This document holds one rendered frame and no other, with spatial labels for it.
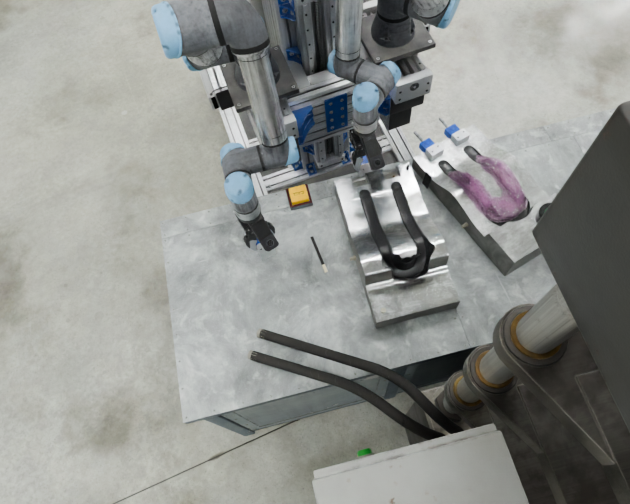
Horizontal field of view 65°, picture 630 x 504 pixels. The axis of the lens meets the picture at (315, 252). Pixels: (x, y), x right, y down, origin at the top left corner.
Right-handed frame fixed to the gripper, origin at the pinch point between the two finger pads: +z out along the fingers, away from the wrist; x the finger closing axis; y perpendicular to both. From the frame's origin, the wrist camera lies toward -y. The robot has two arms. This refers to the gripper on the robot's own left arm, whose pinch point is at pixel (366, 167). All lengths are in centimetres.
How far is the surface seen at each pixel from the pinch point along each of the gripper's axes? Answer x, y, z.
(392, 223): 1.2, -25.4, -3.9
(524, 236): -33, -45, -6
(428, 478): 28, -95, -62
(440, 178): -21.0, -14.2, -1.3
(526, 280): -32, -55, 5
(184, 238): 68, -1, 5
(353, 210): 11.1, -16.5, -4.0
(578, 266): 13, -82, -101
